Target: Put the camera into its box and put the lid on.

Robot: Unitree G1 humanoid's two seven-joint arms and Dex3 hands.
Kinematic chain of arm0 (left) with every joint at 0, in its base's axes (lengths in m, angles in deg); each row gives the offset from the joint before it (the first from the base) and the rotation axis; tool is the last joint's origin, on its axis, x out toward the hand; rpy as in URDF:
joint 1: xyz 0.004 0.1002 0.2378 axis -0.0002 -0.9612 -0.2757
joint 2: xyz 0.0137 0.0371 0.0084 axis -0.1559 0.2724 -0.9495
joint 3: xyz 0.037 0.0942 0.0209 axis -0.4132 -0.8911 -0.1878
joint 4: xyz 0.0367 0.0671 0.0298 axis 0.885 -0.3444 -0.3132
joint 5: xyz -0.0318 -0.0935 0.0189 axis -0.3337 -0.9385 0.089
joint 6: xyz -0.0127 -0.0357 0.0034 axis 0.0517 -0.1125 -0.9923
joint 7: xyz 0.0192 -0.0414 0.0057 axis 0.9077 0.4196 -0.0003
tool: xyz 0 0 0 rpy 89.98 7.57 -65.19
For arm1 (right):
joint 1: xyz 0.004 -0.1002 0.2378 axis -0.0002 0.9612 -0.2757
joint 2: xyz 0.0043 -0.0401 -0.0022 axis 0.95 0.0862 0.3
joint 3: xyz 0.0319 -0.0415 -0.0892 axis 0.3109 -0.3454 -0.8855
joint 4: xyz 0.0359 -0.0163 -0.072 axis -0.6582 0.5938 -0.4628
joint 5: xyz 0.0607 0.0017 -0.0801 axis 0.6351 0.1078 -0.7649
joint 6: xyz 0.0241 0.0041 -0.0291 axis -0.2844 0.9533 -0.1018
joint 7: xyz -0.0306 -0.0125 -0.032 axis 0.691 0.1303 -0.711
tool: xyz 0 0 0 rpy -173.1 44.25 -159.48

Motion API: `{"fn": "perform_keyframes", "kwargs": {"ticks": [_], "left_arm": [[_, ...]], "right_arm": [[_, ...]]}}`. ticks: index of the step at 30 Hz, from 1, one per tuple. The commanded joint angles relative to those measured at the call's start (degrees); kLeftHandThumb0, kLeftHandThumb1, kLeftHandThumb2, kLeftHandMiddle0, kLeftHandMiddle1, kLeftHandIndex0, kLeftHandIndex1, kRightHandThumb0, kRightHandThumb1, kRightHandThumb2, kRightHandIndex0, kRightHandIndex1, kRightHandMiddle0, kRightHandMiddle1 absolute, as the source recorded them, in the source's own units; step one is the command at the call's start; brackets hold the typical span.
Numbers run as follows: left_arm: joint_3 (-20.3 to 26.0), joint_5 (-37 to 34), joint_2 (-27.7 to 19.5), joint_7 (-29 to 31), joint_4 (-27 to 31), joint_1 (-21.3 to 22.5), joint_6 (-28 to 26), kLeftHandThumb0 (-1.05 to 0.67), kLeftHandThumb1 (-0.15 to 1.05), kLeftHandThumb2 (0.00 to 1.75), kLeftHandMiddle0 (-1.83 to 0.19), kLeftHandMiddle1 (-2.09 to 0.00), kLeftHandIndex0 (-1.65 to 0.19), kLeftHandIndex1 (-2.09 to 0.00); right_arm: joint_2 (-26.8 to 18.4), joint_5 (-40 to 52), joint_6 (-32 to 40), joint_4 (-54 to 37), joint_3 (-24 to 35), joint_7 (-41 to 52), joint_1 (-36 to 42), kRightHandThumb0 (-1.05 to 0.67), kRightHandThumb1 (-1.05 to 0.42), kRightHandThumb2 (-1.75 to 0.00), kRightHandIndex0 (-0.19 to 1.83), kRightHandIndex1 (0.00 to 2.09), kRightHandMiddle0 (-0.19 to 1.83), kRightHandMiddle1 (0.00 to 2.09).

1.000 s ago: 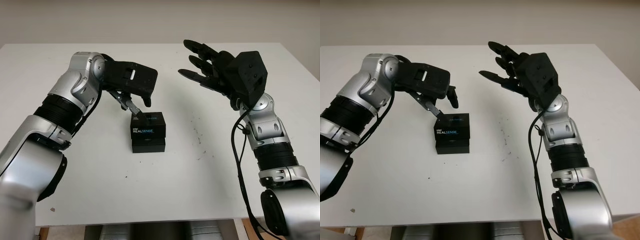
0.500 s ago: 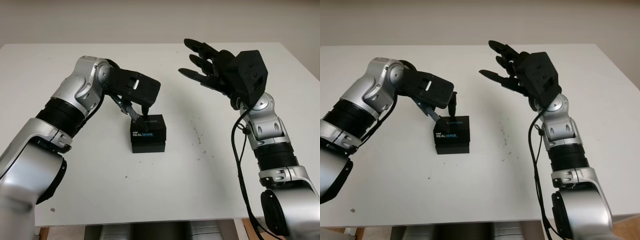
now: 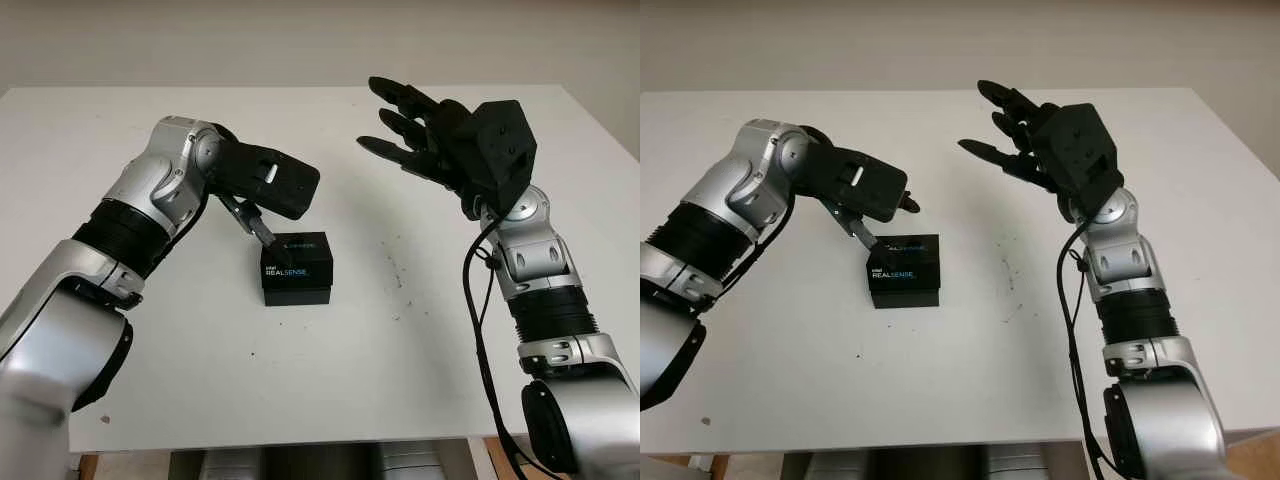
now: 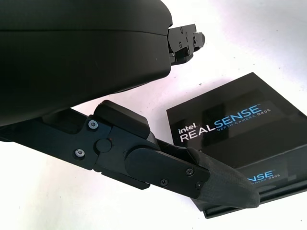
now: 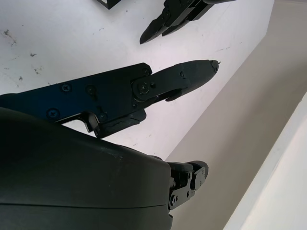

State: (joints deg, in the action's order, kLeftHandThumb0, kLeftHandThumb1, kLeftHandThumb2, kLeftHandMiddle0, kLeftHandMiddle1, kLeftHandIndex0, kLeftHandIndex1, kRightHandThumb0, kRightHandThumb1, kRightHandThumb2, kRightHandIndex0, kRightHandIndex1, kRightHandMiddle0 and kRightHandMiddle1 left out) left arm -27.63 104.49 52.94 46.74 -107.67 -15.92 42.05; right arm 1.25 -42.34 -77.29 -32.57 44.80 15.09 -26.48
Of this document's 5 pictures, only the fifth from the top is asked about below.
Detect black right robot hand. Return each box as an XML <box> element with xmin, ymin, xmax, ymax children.
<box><xmin>0</xmin><ymin>59</ymin><xmax>221</xmax><ymax>230</ymax></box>

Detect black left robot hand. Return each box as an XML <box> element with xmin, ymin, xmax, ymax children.
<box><xmin>139</xmin><ymin>0</ymin><xmax>237</xmax><ymax>45</ymax></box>

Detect black box base with foam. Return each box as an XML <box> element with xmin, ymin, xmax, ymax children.
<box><xmin>97</xmin><ymin>0</ymin><xmax>122</xmax><ymax>10</ymax></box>

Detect white rounded panel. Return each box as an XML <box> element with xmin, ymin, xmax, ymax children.
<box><xmin>223</xmin><ymin>91</ymin><xmax>307</xmax><ymax>230</ymax></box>

